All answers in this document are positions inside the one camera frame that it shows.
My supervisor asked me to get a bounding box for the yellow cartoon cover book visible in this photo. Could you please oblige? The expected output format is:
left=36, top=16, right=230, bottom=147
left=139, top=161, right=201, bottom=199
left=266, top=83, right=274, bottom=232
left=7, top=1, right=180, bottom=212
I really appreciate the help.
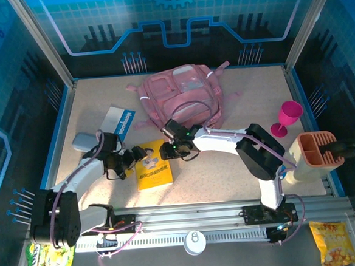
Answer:
left=134, top=138, right=175, bottom=192

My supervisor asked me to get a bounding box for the white blue notebook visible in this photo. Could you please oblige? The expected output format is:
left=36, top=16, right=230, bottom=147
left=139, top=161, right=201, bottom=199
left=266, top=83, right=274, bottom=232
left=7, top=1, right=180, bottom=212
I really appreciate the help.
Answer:
left=98, top=104, right=138, bottom=142

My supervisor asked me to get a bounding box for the grey pencil case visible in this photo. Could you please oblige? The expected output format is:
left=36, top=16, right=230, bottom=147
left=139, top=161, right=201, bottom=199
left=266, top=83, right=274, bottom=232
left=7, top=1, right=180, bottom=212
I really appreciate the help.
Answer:
left=71, top=131, right=103, bottom=153

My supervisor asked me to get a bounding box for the pink student backpack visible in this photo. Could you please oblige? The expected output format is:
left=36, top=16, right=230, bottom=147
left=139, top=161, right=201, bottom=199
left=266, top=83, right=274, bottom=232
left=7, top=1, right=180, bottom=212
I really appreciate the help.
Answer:
left=123, top=60, right=245, bottom=137

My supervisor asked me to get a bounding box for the green yellow candy bag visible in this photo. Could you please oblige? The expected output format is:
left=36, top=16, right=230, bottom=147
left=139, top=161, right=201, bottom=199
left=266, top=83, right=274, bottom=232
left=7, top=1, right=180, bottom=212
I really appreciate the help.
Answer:
left=22, top=239, right=78, bottom=266

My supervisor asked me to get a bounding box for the yellow snack bag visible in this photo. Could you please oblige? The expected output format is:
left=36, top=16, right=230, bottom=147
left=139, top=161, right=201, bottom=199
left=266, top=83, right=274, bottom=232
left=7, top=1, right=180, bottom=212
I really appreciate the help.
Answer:
left=308, top=218, right=355, bottom=266

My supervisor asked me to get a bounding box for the white round can lid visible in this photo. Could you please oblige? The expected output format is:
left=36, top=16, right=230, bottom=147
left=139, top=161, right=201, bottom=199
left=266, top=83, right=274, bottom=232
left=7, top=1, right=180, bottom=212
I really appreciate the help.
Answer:
left=182, top=229, right=208, bottom=257

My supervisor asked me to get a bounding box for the magenta plastic goblet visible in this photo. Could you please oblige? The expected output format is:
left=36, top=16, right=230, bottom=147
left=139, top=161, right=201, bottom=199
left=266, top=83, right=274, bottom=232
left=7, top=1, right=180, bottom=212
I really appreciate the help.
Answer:
left=269, top=100, right=306, bottom=138

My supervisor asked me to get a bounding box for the orange cream utensil holder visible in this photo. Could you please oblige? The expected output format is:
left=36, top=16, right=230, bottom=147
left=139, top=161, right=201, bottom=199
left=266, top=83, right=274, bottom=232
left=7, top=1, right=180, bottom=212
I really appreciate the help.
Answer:
left=282, top=129, right=348, bottom=186

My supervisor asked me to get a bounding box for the black tool in holder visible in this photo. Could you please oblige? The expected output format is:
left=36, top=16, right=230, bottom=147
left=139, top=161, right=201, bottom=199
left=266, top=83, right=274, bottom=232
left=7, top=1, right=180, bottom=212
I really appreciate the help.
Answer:
left=323, top=138, right=355, bottom=162

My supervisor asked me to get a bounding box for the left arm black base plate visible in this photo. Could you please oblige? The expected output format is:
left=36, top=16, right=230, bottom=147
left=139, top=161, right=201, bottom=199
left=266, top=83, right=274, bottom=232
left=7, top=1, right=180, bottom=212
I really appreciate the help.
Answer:
left=88, top=213, right=137, bottom=237

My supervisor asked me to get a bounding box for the aluminium mounting rail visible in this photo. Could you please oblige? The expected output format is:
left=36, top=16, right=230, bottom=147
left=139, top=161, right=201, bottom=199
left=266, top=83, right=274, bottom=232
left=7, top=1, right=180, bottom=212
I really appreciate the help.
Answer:
left=24, top=192, right=354, bottom=241

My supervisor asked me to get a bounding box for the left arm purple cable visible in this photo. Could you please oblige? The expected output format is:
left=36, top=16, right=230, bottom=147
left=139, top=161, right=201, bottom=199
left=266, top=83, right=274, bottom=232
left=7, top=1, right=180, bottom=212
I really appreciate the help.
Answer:
left=42, top=127, right=145, bottom=266

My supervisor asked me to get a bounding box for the white slotted cable duct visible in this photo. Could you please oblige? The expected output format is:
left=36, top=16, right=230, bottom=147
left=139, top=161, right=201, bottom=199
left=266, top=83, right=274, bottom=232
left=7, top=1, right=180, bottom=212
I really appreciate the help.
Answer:
left=74, top=226, right=270, bottom=254

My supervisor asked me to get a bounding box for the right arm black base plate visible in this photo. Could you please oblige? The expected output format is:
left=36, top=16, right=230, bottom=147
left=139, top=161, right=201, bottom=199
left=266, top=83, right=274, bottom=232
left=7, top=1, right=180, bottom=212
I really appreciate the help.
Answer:
left=241, top=202, right=300, bottom=227

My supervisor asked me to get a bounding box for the aluminium frame post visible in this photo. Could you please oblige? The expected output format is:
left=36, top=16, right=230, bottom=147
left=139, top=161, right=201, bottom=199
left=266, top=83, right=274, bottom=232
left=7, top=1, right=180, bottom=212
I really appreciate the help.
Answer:
left=280, top=0, right=336, bottom=73
left=7, top=0, right=77, bottom=92

